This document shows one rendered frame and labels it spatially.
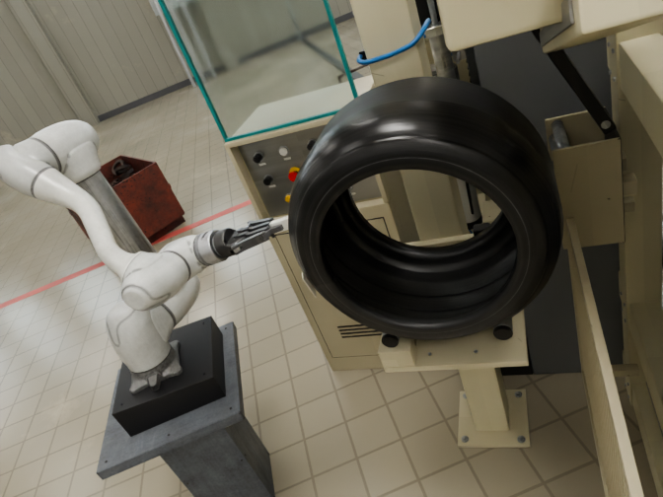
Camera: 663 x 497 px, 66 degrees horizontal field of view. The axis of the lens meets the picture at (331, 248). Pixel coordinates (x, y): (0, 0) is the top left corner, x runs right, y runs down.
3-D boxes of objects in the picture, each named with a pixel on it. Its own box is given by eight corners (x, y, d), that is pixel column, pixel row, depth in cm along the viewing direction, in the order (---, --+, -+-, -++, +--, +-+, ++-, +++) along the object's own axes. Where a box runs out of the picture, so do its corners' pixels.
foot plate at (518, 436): (460, 392, 223) (459, 389, 222) (525, 390, 213) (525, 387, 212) (458, 447, 202) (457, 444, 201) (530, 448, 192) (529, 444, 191)
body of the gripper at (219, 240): (206, 243, 132) (235, 233, 128) (220, 224, 139) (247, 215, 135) (223, 264, 136) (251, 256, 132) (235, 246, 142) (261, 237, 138)
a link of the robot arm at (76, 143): (153, 332, 188) (186, 294, 204) (183, 330, 179) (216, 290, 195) (9, 146, 154) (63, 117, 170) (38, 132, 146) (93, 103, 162)
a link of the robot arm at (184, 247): (223, 257, 146) (199, 280, 135) (184, 270, 153) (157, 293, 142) (205, 224, 143) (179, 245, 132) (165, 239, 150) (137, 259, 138)
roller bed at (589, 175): (555, 210, 154) (544, 118, 139) (611, 202, 149) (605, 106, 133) (563, 249, 139) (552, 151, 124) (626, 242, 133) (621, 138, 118)
